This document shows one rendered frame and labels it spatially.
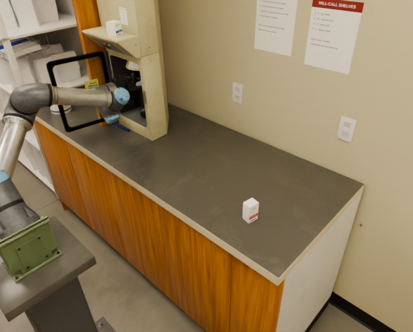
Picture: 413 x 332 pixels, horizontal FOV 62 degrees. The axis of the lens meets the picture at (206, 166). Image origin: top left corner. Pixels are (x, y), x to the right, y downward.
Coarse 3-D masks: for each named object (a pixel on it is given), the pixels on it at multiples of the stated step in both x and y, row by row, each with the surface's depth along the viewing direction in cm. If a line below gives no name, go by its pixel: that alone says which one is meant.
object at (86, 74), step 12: (84, 60) 181; (96, 60) 184; (48, 72) 173; (60, 72) 176; (72, 72) 180; (84, 72) 184; (96, 72) 187; (60, 84) 179; (72, 84) 183; (84, 84) 186; (96, 84) 190; (72, 108) 188; (84, 108) 192; (96, 108) 197; (72, 120) 191; (84, 120) 196
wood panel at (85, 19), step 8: (72, 0) 170; (80, 0) 172; (88, 0) 174; (80, 8) 173; (88, 8) 176; (96, 8) 179; (80, 16) 175; (88, 16) 178; (96, 16) 181; (80, 24) 176; (88, 24) 179; (96, 24) 182; (80, 32) 179; (80, 40) 182; (88, 40) 182; (88, 48) 184; (96, 48) 187; (104, 48) 191
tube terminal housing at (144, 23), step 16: (96, 0) 172; (112, 0) 163; (128, 0) 155; (144, 0) 156; (112, 16) 169; (128, 16) 160; (144, 16) 159; (128, 32) 165; (144, 32) 162; (160, 32) 183; (144, 48) 166; (160, 48) 180; (144, 64) 169; (160, 64) 178; (144, 80) 173; (160, 80) 181; (160, 96) 185; (160, 112) 189; (144, 128) 193; (160, 128) 194
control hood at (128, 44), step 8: (88, 32) 169; (96, 32) 168; (104, 32) 168; (104, 40) 163; (112, 40) 157; (120, 40) 155; (128, 40) 158; (136, 40) 161; (120, 48) 162; (128, 48) 159; (136, 48) 163; (136, 56) 164
